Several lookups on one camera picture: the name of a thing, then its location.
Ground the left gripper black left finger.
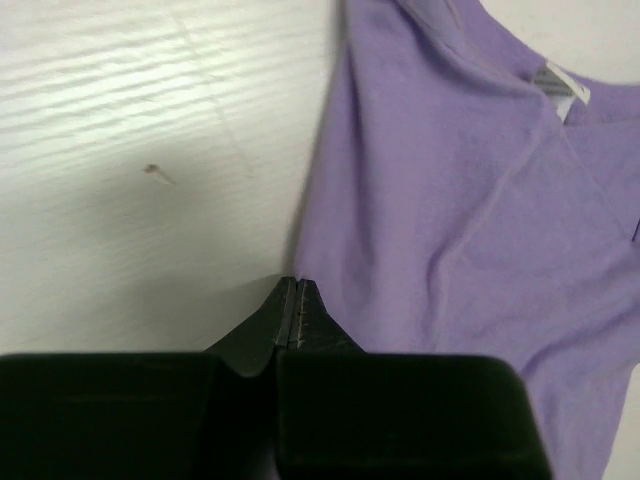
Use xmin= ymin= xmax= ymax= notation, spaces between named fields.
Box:
xmin=1 ymin=277 xmax=295 ymax=479

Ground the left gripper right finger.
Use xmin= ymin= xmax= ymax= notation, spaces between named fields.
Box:
xmin=275 ymin=280 xmax=552 ymax=479

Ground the purple t shirt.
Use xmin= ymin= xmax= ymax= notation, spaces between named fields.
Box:
xmin=295 ymin=1 xmax=639 ymax=479

